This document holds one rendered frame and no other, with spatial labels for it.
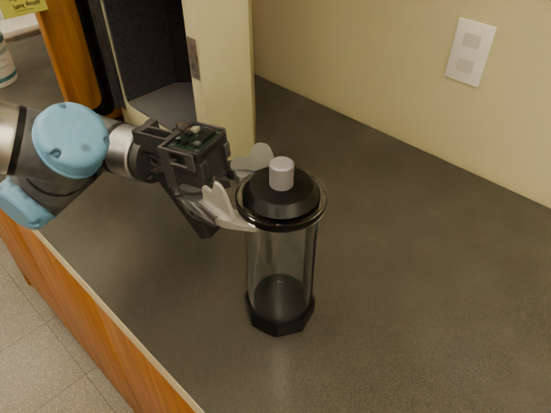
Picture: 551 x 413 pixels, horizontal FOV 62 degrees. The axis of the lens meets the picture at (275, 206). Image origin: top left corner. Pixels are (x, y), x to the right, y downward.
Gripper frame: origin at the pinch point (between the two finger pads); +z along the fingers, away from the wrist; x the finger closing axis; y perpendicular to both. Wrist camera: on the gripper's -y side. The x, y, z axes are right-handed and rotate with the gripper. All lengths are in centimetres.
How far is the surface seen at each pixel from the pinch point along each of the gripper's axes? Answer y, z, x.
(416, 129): -18, 3, 56
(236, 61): 4.9, -22.6, 26.7
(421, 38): 1, 1, 57
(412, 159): -21, 5, 48
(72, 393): -108, -86, -6
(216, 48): 8.6, -23.4, 22.6
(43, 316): -105, -120, 11
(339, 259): -20.9, 2.7, 13.8
